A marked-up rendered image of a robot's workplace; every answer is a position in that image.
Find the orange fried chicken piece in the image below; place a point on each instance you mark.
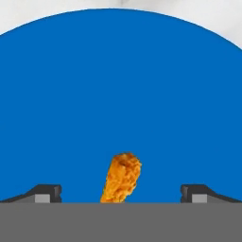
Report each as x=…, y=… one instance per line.
x=122, y=179

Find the blue round plate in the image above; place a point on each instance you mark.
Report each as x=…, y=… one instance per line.
x=119, y=94

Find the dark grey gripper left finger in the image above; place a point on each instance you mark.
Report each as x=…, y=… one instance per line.
x=47, y=191

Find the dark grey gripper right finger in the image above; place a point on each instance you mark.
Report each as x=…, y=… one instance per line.
x=194, y=191

